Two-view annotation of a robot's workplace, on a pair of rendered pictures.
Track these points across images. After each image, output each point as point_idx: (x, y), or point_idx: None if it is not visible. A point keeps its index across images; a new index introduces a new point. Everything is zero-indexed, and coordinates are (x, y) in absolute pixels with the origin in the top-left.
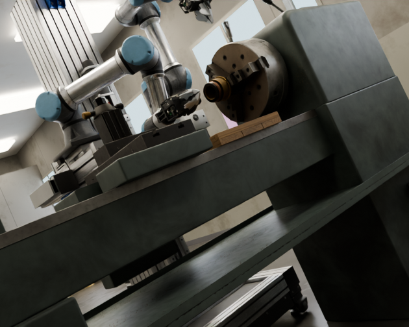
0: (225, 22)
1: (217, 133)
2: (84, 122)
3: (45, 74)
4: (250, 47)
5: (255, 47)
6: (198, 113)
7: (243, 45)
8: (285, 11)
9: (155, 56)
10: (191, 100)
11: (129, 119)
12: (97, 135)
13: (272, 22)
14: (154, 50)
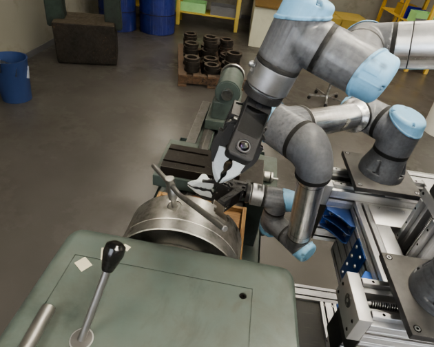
0: (151, 165)
1: (158, 192)
2: (374, 154)
3: None
4: (138, 208)
5: (134, 215)
6: (352, 307)
7: (145, 202)
8: (72, 233)
9: (271, 146)
10: (205, 189)
11: None
12: (349, 171)
13: (105, 233)
14: (266, 139)
